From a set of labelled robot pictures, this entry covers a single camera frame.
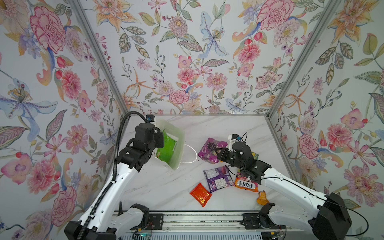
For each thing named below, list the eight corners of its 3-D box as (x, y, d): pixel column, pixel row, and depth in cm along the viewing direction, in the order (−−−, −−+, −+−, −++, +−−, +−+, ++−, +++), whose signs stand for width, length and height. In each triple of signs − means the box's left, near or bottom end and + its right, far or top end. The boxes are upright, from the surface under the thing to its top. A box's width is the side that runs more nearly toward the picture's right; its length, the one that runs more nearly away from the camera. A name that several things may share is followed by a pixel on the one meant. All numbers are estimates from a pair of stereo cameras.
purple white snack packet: (210, 192, 85) (210, 190, 82) (203, 171, 93) (204, 169, 90) (233, 187, 87) (234, 185, 84) (225, 167, 95) (225, 164, 92)
